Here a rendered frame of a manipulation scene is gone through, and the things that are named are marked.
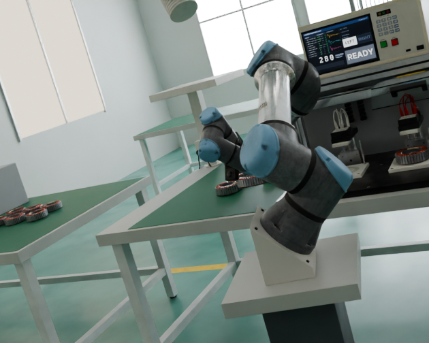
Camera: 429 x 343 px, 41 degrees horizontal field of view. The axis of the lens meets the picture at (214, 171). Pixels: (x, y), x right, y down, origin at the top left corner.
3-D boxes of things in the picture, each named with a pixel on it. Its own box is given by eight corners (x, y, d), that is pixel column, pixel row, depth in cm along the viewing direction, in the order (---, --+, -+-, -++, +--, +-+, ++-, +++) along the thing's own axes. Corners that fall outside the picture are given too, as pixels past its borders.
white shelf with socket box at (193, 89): (240, 173, 273) (214, 78, 264) (174, 184, 290) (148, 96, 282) (265, 153, 303) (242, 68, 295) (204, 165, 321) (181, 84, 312)
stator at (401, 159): (427, 162, 191) (425, 152, 190) (393, 167, 197) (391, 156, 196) (433, 153, 200) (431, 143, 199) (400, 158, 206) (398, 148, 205)
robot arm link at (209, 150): (232, 159, 191) (237, 136, 198) (203, 144, 188) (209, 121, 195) (220, 171, 196) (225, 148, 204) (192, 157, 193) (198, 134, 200)
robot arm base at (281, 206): (314, 263, 138) (338, 231, 135) (260, 233, 137) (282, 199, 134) (308, 236, 153) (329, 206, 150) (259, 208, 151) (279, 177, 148)
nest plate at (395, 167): (435, 166, 188) (434, 162, 188) (389, 173, 195) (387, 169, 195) (438, 154, 201) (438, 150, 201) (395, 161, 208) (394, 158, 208)
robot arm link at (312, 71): (339, 71, 173) (252, 161, 207) (309, 54, 170) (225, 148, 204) (339, 96, 166) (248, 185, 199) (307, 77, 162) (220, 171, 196)
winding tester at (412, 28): (431, 52, 198) (419, -8, 194) (310, 81, 218) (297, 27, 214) (439, 41, 232) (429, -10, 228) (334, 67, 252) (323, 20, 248)
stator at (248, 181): (259, 186, 210) (257, 175, 210) (232, 190, 216) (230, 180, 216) (272, 181, 220) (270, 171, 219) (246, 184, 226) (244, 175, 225)
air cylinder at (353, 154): (361, 163, 218) (358, 150, 217) (342, 167, 222) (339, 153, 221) (364, 160, 223) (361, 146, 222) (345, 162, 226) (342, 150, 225)
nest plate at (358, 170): (361, 177, 200) (361, 173, 199) (320, 184, 207) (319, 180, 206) (369, 165, 213) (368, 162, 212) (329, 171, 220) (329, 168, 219)
